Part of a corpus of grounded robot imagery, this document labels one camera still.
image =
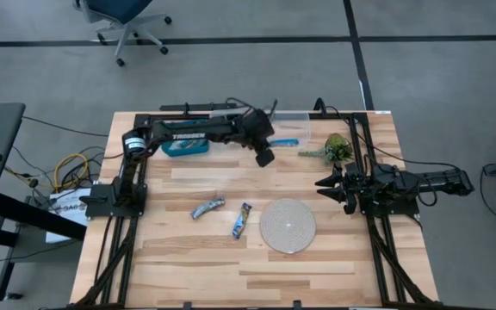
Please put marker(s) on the black mounting bar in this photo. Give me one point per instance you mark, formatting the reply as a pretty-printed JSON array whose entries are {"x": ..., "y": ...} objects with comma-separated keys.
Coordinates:
[{"x": 196, "y": 106}]

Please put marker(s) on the light blue red-ended granola bar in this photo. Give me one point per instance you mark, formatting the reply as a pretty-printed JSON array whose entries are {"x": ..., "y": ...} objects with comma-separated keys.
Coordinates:
[{"x": 187, "y": 147}]

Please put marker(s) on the dark blue granola bar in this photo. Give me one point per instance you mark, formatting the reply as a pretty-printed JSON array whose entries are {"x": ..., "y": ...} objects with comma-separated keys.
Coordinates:
[{"x": 207, "y": 208}]

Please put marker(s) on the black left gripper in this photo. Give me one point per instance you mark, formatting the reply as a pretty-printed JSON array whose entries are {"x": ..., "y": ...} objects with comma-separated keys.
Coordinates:
[{"x": 256, "y": 129}]

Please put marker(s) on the round woven beige placemat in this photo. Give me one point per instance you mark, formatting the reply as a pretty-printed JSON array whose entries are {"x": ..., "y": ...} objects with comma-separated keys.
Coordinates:
[{"x": 287, "y": 226}]

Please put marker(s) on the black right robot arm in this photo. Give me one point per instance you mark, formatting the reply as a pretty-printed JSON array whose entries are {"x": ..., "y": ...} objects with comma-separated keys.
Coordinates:
[{"x": 437, "y": 181}]

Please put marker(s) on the green plant in black pot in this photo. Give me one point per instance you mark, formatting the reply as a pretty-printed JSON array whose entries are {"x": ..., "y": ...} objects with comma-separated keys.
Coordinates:
[{"x": 337, "y": 148}]

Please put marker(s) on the black aluminium table frame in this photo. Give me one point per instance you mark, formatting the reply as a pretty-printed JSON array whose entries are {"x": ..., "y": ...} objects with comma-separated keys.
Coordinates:
[{"x": 142, "y": 118}]

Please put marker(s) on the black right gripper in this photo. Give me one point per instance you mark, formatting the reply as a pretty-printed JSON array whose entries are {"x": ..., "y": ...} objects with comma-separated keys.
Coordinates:
[{"x": 357, "y": 183}]

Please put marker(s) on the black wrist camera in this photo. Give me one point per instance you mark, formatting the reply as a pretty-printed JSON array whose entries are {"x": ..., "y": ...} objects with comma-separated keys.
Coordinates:
[
  {"x": 265, "y": 158},
  {"x": 350, "y": 207}
]

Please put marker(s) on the white box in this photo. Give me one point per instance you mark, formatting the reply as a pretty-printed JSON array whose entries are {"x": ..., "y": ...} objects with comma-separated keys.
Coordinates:
[{"x": 65, "y": 202}]

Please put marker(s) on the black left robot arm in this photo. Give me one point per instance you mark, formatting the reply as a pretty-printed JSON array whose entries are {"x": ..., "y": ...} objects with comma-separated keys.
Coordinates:
[{"x": 187, "y": 135}]

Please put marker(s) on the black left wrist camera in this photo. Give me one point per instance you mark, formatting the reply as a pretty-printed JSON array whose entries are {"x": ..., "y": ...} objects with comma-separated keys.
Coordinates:
[{"x": 265, "y": 158}]

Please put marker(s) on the teal plastic bin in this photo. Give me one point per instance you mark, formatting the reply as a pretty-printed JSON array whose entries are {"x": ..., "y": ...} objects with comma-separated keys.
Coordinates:
[{"x": 165, "y": 148}]

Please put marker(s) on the blue green Chewy granola bar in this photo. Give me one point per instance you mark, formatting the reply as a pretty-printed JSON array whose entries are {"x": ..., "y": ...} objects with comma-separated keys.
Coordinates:
[{"x": 241, "y": 221}]

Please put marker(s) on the blue office chair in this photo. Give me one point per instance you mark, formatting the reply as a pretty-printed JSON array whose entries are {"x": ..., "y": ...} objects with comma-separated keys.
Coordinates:
[{"x": 119, "y": 8}]

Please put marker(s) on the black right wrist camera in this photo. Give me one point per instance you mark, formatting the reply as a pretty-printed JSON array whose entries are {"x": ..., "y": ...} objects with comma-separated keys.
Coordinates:
[{"x": 350, "y": 207}]

